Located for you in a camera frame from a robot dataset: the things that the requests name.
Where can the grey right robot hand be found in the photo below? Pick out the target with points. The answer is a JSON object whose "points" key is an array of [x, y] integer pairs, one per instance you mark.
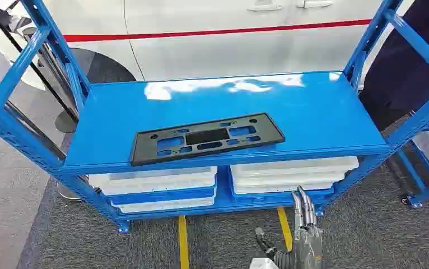
{"points": [[308, 245]]}

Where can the yellow floor tape strip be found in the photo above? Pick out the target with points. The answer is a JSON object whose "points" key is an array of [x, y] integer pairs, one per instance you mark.
{"points": [[285, 230], [183, 241]]}

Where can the dark grey floor mat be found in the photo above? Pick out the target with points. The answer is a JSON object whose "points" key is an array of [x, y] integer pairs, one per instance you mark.
{"points": [[366, 237]]}

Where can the small blue metal rack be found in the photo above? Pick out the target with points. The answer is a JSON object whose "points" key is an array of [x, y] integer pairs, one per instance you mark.
{"points": [[422, 195]]}

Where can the blue metal shelf rack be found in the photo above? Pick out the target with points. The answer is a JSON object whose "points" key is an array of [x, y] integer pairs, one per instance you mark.
{"points": [[236, 100]]}

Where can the person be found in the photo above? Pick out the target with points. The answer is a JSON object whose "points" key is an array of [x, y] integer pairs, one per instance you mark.
{"points": [[396, 74]]}

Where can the white car with red stripe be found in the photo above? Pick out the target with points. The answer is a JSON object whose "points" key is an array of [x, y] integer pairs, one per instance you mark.
{"points": [[236, 52]]}

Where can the round silver stand base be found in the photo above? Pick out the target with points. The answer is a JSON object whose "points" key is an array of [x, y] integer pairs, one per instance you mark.
{"points": [[70, 193]]}

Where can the black barrier belt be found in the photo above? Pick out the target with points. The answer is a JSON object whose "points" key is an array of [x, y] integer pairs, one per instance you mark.
{"points": [[21, 116]]}

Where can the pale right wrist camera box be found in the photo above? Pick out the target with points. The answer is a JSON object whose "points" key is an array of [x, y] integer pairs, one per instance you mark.
{"points": [[262, 264]]}

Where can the black plastic licence plate bracket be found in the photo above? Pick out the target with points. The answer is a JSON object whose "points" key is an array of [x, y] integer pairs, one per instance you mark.
{"points": [[274, 134]]}

